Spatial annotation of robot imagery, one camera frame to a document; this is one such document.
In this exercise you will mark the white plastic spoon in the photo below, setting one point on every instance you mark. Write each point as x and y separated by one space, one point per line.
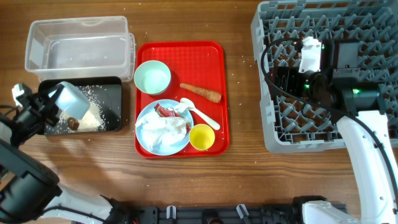
191 106

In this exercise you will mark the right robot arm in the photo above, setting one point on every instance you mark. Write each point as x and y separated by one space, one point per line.
328 77

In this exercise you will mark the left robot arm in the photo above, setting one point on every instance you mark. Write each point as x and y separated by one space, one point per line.
35 190

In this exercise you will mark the light blue plate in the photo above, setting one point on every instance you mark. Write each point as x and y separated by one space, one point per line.
149 146

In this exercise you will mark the red serving tray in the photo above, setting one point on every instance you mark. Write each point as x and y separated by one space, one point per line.
199 63

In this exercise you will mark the black plastic tray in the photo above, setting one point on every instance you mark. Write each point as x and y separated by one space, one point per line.
112 96

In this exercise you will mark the white rice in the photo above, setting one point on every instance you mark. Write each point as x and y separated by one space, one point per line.
92 121

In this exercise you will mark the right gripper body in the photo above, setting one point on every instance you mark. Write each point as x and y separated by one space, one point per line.
280 80

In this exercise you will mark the grey dishwasher rack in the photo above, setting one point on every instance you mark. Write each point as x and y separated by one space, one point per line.
291 126

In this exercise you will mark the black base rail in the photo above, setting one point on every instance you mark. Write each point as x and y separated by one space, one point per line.
266 214

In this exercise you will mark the red snack wrapper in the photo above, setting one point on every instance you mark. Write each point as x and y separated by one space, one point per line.
171 118

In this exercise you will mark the light blue bowl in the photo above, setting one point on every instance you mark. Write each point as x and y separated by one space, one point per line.
72 101

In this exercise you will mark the brown mushroom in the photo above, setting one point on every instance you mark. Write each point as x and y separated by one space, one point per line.
73 123

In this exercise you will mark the mint green bowl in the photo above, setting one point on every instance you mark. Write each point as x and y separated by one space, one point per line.
152 77

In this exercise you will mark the yellow plastic cup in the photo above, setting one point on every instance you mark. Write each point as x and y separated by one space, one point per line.
202 137

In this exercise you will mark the white napkin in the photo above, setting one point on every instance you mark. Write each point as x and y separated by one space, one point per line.
161 130

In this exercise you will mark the orange carrot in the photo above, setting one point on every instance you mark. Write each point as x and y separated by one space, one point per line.
210 95

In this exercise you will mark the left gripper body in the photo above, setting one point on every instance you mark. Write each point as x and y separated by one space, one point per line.
32 119

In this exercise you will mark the clear plastic bin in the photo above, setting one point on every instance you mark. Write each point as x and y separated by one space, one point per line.
82 47

